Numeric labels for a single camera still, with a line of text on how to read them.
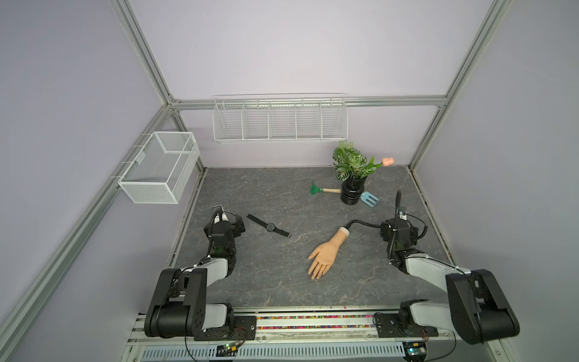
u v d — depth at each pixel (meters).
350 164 0.86
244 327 0.74
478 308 0.41
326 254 0.88
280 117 0.98
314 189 1.12
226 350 0.72
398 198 0.73
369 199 1.08
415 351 0.72
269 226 0.99
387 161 0.86
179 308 0.42
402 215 0.79
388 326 0.74
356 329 0.75
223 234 0.68
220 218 0.76
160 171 0.82
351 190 1.00
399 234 0.69
